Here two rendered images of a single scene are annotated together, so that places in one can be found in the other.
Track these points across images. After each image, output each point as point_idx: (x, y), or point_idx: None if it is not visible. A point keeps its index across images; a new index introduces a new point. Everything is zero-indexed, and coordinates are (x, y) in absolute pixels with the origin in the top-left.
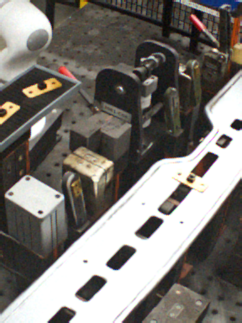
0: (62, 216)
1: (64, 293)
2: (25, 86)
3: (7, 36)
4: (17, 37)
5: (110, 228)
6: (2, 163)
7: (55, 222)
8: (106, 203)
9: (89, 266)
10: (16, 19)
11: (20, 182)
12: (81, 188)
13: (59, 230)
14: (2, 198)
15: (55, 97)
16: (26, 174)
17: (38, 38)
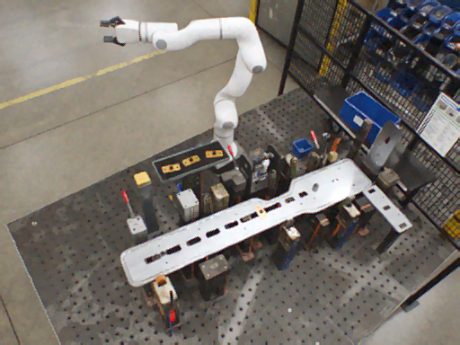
0: (197, 209)
1: (182, 239)
2: (208, 149)
3: (216, 118)
4: (218, 120)
5: (216, 218)
6: (186, 178)
7: (192, 210)
8: (224, 207)
9: (199, 232)
10: (220, 112)
11: (186, 190)
12: (214, 199)
13: (194, 213)
14: (186, 190)
15: (216, 160)
16: (200, 183)
17: (227, 125)
